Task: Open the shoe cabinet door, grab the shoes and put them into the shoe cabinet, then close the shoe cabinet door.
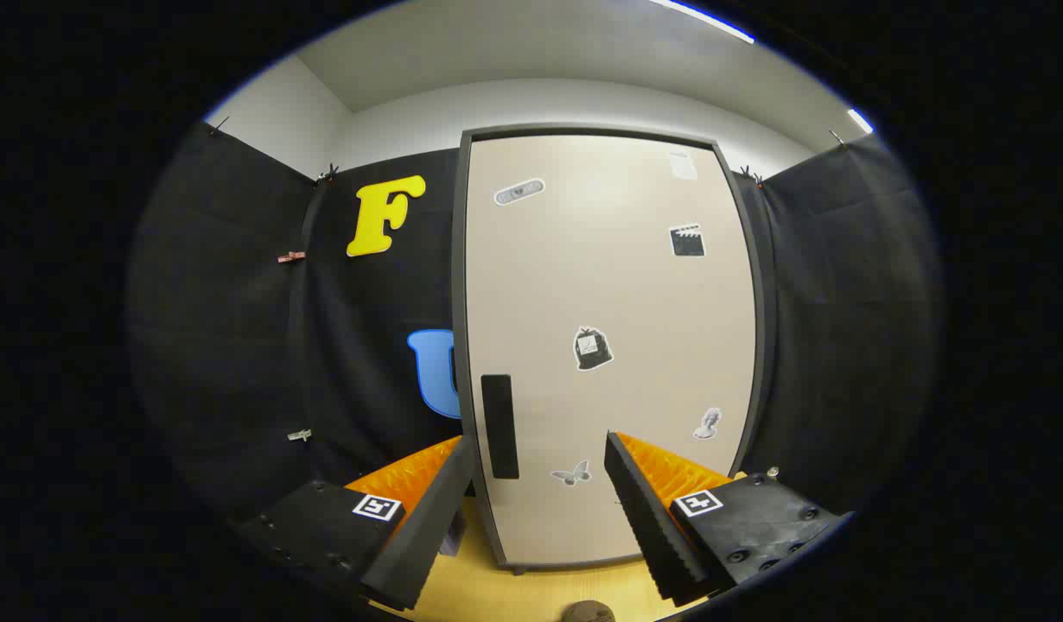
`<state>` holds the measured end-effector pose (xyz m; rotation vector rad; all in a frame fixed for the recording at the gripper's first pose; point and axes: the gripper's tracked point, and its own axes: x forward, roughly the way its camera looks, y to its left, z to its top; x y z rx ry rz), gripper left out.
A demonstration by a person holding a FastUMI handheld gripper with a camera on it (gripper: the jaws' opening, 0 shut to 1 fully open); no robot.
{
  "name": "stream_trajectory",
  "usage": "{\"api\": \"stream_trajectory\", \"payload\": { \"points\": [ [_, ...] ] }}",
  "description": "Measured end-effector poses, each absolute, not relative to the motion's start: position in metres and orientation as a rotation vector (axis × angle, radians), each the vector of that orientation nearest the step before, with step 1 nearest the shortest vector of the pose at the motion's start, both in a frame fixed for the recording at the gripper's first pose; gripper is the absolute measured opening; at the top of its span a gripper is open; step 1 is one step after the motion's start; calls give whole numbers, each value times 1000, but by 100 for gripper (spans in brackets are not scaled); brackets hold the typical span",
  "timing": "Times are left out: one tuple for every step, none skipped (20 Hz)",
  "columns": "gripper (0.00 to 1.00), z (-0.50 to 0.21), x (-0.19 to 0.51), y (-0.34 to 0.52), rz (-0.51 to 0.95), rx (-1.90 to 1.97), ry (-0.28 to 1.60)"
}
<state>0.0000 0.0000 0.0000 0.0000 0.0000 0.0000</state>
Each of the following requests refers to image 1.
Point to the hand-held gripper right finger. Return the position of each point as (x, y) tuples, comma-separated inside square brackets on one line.
[(644, 518)]

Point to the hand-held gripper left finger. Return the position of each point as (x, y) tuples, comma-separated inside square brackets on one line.
[(436, 518)]

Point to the beige shoe cabinet door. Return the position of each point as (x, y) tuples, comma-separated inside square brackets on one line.
[(601, 285)]

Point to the purple grey book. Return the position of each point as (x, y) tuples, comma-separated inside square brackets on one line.
[(452, 534)]

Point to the white clothes peg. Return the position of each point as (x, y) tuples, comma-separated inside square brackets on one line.
[(299, 434)]

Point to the black backdrop cloth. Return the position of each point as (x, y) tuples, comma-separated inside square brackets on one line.
[(238, 302)]

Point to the pink clothes peg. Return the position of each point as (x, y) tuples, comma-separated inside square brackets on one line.
[(291, 257)]

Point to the black binder clip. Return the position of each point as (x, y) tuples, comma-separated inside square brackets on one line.
[(750, 176), (328, 174)]

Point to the short ceiling light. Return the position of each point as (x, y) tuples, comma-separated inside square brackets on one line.
[(860, 120)]

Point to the long ceiling light strip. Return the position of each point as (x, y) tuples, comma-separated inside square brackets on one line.
[(713, 22)]

